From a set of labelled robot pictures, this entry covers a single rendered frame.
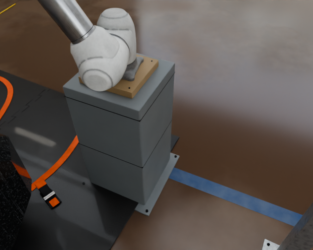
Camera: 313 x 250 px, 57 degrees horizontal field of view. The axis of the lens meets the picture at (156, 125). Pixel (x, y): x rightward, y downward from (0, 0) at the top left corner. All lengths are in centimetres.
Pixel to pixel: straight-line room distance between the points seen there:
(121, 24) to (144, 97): 32
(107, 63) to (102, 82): 7
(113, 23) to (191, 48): 203
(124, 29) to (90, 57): 23
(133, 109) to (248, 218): 103
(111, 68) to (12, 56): 238
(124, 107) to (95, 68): 27
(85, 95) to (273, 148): 145
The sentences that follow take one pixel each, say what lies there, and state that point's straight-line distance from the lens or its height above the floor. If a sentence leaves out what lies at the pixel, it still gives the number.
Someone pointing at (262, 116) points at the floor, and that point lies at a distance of 249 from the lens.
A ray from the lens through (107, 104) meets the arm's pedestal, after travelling 128.
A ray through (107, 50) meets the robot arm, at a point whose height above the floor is 108.
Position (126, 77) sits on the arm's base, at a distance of 131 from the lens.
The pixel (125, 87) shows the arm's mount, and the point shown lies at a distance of 128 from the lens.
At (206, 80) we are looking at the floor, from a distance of 274.
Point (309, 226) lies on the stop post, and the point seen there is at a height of 51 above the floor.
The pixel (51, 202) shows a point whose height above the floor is 3.
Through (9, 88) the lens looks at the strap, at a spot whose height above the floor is 2.
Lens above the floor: 162
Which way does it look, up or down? 46 degrees down
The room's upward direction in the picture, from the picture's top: straight up
